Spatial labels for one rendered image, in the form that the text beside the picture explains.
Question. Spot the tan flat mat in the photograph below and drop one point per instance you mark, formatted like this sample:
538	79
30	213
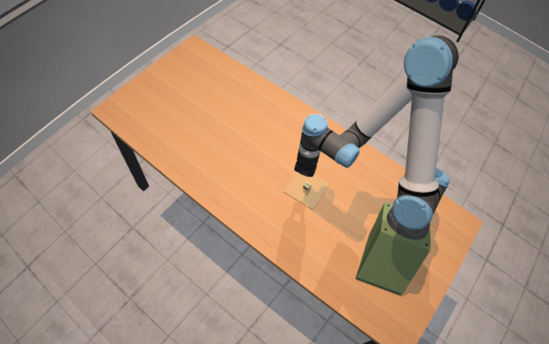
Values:
311	197

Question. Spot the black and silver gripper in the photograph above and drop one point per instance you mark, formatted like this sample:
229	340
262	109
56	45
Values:
306	161

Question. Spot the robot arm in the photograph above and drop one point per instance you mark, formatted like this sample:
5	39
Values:
427	64

